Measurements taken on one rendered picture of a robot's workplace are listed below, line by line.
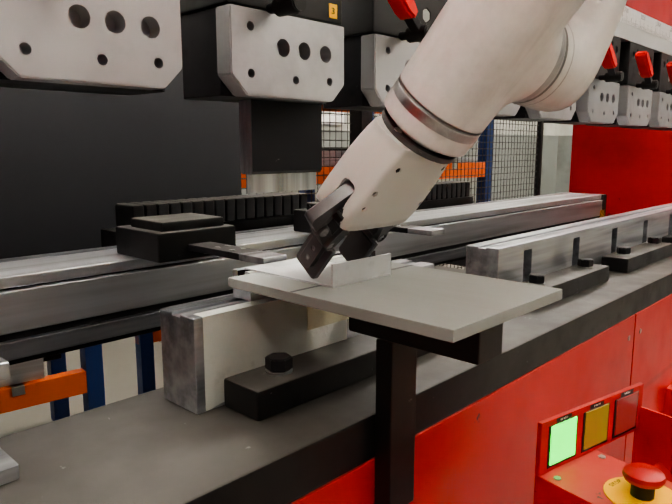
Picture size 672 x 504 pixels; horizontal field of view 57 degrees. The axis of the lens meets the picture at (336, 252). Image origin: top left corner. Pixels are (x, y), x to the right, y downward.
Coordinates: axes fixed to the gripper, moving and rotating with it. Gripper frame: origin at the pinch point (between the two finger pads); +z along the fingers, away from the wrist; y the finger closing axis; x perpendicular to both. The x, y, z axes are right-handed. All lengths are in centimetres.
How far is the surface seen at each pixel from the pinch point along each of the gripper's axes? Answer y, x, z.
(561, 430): -18.1, 25.6, 4.3
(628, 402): -30.9, 27.7, 2.5
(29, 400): -31, -80, 165
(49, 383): -37, -82, 161
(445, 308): 3.7, 13.2, -8.1
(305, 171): -3.7, -11.1, -0.6
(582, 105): -71, -15, -11
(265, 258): -0.2, -7.0, 8.6
